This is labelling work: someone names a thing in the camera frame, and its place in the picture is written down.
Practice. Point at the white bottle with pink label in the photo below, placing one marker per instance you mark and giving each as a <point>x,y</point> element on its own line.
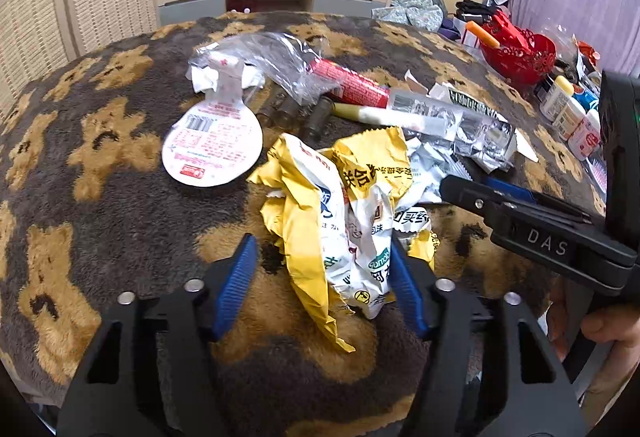
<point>584,137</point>

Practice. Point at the red printed tube packet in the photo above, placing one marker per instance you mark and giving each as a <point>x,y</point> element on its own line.
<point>350,84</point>

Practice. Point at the white paper card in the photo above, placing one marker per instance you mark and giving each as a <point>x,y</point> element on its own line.
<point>526,144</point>

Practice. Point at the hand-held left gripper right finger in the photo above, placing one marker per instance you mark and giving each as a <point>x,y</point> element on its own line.
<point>407,287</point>

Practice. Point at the white yellow stick wrapper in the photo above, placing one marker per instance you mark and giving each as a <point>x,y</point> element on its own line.
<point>380,115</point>

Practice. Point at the yellow white packaging bag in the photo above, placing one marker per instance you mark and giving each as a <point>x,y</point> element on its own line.
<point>320,217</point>

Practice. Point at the bear-print brown blanket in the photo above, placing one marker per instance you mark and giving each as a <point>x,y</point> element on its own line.
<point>125,217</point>

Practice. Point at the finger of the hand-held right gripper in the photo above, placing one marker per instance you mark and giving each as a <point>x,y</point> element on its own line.
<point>510,189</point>
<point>470,194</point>

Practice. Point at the clear crumpled plastic bag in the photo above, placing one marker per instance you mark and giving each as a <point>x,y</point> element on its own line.
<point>280,57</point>

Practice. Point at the person's right hand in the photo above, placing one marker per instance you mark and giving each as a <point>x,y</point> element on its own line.
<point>615,324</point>

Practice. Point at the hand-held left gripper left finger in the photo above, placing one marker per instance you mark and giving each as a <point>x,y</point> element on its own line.
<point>235,287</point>

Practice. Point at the brown glass vial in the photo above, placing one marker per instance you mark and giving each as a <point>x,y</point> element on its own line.
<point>267,109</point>

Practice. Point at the grey green floral cloth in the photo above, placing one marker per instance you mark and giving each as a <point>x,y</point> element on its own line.
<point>410,9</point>

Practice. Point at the blue white bottle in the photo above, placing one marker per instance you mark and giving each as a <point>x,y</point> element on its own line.
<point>586,98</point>

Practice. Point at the red openwork basket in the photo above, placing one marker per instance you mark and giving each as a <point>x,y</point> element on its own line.
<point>525,57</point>

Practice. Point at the orange stick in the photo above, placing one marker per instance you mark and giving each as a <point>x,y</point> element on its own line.
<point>482,34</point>

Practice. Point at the round white printed foil lid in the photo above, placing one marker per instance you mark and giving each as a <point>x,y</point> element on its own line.
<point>210,142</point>

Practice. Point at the torn white printed packet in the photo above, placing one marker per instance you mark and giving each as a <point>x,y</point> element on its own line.
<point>465,99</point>

